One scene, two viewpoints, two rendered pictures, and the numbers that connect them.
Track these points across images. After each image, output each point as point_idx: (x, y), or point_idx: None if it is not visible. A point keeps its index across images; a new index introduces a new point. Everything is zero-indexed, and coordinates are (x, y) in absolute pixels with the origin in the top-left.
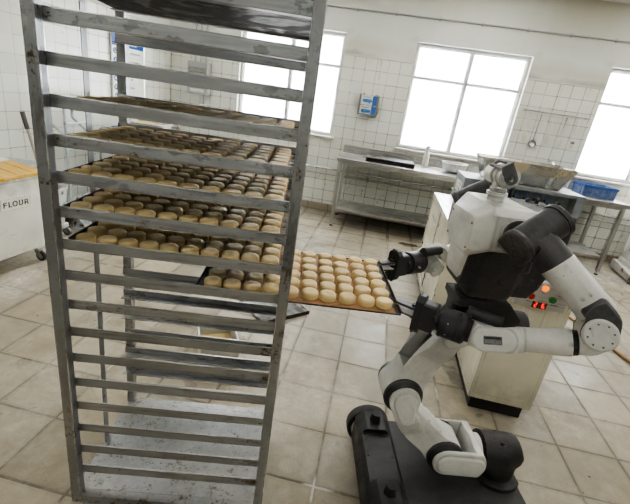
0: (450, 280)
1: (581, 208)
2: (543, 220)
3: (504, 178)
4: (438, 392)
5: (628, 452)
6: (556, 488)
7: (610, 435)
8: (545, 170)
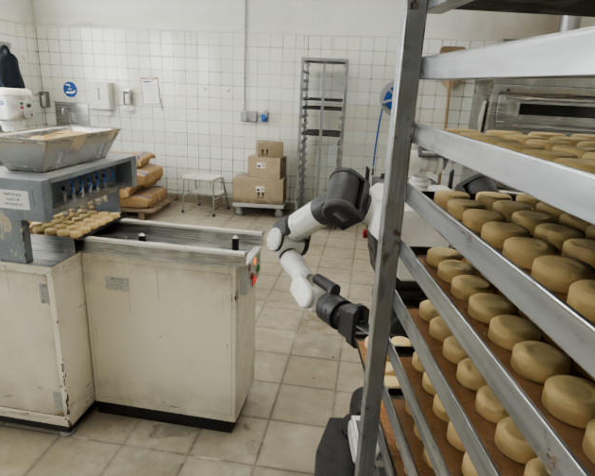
0: (73, 338)
1: (136, 168)
2: (496, 188)
3: (445, 164)
4: (207, 455)
5: (280, 345)
6: (331, 402)
7: (263, 346)
8: (98, 136)
